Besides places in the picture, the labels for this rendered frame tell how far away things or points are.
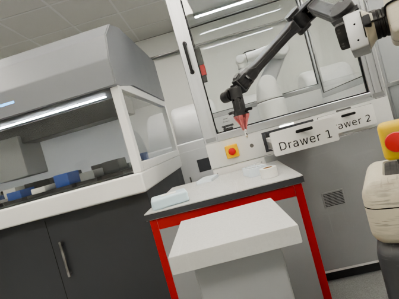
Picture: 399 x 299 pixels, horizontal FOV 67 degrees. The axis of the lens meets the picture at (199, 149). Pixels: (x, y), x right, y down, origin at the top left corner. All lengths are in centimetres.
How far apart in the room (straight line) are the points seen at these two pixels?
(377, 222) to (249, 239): 25
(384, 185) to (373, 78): 129
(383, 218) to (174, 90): 453
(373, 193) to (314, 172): 116
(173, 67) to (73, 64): 348
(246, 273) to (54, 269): 142
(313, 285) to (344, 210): 69
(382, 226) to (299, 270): 65
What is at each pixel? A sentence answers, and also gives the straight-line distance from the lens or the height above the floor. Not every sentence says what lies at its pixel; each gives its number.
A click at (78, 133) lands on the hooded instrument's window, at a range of 168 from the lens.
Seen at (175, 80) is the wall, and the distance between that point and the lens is 504.
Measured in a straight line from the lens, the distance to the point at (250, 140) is 174.
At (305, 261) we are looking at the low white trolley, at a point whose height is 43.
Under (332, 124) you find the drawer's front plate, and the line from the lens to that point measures 147.
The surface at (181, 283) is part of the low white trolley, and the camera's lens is 130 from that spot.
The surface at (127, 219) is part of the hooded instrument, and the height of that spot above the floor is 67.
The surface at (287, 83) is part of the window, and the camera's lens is 180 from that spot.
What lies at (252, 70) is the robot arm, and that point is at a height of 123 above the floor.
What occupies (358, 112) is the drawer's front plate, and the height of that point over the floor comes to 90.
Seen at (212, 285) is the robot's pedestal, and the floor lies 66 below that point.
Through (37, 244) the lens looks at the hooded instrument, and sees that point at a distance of 198.
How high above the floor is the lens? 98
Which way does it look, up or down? 2 degrees down
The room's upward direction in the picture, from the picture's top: 15 degrees counter-clockwise
